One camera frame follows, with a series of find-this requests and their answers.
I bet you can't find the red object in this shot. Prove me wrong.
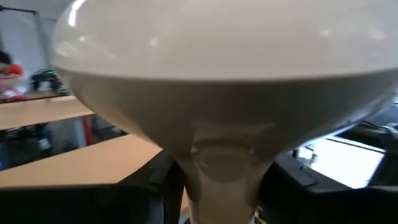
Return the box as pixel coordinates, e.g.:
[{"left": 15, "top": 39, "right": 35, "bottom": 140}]
[{"left": 0, "top": 63, "right": 29, "bottom": 102}]

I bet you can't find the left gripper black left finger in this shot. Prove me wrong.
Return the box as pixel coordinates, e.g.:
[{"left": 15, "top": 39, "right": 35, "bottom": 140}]
[{"left": 0, "top": 151, "right": 186, "bottom": 224}]

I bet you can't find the black camera rig frame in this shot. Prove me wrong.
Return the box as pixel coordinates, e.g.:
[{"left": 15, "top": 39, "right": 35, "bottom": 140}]
[{"left": 0, "top": 5, "right": 52, "bottom": 69}]

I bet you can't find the light wood desk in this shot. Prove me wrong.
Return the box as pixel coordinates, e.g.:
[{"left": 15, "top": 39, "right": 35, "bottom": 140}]
[
  {"left": 0, "top": 95, "right": 95, "bottom": 131},
  {"left": 0, "top": 133, "right": 163, "bottom": 190}
]

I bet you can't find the small black robot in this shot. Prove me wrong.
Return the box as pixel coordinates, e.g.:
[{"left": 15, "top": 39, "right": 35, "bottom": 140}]
[{"left": 30, "top": 68, "right": 68, "bottom": 94}]

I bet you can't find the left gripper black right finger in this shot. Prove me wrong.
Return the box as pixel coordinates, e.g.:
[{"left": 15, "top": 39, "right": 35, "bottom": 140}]
[{"left": 257, "top": 154, "right": 398, "bottom": 224}]

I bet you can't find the white LED light bulb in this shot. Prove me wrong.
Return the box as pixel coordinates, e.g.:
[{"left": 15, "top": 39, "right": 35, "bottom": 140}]
[{"left": 49, "top": 0, "right": 398, "bottom": 224}]

